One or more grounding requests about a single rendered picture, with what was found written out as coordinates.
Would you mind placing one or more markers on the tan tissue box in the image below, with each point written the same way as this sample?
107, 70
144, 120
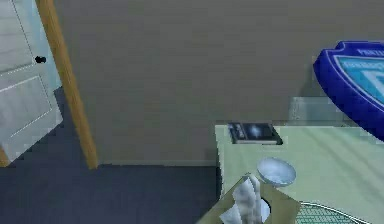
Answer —
250, 203

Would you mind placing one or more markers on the dark blue book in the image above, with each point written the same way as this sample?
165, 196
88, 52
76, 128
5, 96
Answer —
255, 132

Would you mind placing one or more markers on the pale blue bowl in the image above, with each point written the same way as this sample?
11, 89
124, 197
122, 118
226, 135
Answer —
276, 171

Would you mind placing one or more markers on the clear glass box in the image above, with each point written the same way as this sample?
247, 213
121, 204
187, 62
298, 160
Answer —
310, 110

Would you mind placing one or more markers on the pale green table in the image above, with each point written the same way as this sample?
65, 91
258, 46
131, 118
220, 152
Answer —
326, 163

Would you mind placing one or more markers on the white mesh racket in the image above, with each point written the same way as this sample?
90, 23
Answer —
320, 215

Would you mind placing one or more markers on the blue shield-shaped sign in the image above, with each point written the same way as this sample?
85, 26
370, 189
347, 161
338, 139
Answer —
356, 83

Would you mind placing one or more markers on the white panelled room door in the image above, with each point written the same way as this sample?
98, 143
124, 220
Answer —
23, 100

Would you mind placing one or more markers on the wooden door frame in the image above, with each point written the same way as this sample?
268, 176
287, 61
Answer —
68, 83

